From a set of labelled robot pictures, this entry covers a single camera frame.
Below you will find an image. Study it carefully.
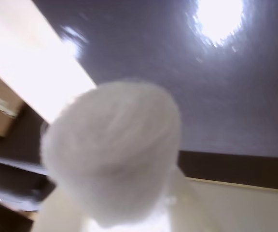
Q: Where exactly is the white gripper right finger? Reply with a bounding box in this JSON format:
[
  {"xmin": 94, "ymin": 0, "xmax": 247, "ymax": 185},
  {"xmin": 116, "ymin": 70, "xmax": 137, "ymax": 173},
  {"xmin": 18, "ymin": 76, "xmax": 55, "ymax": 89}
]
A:
[{"xmin": 163, "ymin": 166, "xmax": 205, "ymax": 232}]

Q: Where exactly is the light wooden board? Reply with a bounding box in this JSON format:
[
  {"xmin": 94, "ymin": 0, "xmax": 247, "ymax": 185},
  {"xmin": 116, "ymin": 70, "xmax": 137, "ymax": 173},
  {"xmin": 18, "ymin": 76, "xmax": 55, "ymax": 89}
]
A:
[{"xmin": 185, "ymin": 177, "xmax": 278, "ymax": 194}]

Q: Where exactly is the white gauze roll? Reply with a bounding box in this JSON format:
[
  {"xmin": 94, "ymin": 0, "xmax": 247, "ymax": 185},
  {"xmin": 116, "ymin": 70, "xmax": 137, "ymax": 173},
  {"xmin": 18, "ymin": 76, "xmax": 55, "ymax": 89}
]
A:
[{"xmin": 40, "ymin": 81, "xmax": 181, "ymax": 229}]

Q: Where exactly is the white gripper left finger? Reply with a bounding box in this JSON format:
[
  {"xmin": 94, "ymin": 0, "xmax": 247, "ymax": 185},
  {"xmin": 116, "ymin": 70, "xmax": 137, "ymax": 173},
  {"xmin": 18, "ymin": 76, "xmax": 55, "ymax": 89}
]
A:
[{"xmin": 31, "ymin": 185, "xmax": 93, "ymax": 232}]

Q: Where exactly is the black table mat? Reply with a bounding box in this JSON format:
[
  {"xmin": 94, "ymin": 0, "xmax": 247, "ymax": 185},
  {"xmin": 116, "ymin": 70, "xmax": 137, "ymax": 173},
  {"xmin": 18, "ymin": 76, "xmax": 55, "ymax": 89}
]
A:
[{"xmin": 32, "ymin": 0, "xmax": 278, "ymax": 192}]

